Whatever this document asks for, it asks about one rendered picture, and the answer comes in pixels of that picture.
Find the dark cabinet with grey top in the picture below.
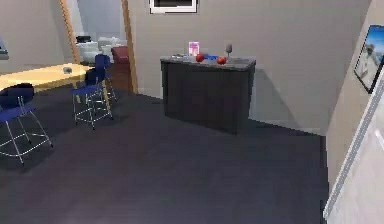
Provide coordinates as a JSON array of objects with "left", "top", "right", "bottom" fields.
[{"left": 160, "top": 55, "right": 257, "bottom": 135}]

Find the pink and white box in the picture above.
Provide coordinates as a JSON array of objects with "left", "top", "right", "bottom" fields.
[{"left": 188, "top": 41, "right": 200, "bottom": 57}]

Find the dark red armchair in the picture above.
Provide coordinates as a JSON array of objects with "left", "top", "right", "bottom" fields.
[{"left": 111, "top": 45, "right": 130, "bottom": 65}]

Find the blue chair with metal legs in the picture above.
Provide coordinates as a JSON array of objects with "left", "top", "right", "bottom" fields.
[
  {"left": 69, "top": 68, "right": 114, "bottom": 131},
  {"left": 94, "top": 53, "right": 118, "bottom": 103},
  {"left": 0, "top": 82, "right": 54, "bottom": 166}
]

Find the yellow wooden table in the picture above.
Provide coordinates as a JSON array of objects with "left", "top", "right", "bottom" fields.
[{"left": 0, "top": 62, "right": 114, "bottom": 120}]

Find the white room door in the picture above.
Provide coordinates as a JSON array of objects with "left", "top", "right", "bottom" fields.
[{"left": 322, "top": 65, "right": 384, "bottom": 224}]

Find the black framed picture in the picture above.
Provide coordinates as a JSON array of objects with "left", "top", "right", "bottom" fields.
[{"left": 353, "top": 24, "right": 384, "bottom": 95}]

